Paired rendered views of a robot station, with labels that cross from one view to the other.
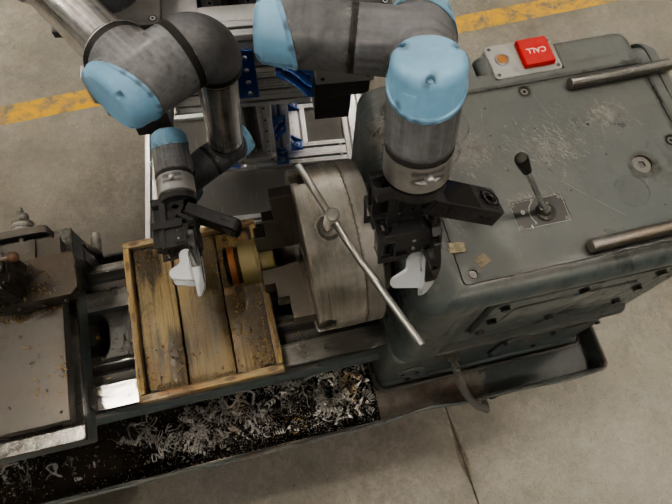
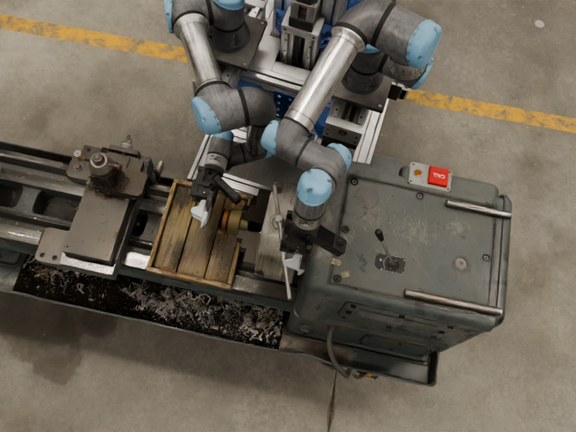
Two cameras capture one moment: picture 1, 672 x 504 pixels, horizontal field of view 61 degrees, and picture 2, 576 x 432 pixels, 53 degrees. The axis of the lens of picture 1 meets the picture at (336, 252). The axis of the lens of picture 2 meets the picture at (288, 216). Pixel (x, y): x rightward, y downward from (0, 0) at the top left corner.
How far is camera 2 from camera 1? 0.81 m
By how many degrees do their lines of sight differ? 7
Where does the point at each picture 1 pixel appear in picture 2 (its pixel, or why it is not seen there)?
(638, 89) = (485, 222)
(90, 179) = (172, 114)
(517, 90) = (416, 194)
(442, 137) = (312, 211)
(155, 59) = (227, 109)
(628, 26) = not seen: outside the picture
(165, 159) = (216, 147)
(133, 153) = not seen: hidden behind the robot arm
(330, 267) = (270, 243)
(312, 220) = (272, 215)
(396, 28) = (317, 159)
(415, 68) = (307, 183)
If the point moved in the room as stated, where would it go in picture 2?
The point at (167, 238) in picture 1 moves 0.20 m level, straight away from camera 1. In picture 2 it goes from (198, 189) to (193, 136)
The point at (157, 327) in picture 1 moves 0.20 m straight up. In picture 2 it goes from (172, 233) to (165, 213)
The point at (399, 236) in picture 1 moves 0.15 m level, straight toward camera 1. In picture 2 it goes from (291, 243) to (248, 283)
